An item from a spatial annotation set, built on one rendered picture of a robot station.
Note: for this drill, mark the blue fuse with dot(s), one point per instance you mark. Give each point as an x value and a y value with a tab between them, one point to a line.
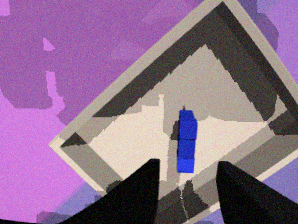
186	141

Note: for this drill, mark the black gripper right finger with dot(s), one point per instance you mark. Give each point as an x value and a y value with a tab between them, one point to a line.
245	200

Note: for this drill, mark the beige square tray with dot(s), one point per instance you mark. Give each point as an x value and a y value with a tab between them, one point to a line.
216	62

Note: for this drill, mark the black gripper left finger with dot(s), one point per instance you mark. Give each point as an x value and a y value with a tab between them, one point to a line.
134	201

